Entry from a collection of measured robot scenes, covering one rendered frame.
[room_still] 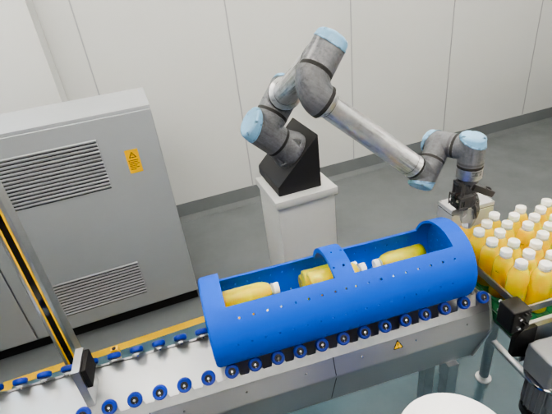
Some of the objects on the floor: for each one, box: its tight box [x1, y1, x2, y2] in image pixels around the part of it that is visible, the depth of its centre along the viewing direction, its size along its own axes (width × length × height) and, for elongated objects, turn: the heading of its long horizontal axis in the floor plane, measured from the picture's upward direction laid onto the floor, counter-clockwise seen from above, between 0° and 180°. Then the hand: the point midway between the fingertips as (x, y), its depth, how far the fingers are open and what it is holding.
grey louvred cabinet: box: [0, 87, 199, 360], centre depth 267 cm, size 54×215×145 cm, turn 121°
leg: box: [416, 366, 435, 399], centre depth 194 cm, size 6×6×63 cm
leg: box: [438, 360, 459, 393], centre depth 182 cm, size 6×6×63 cm
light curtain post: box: [0, 180, 81, 366], centre depth 165 cm, size 6×6×170 cm
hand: (467, 222), depth 166 cm, fingers closed on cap, 4 cm apart
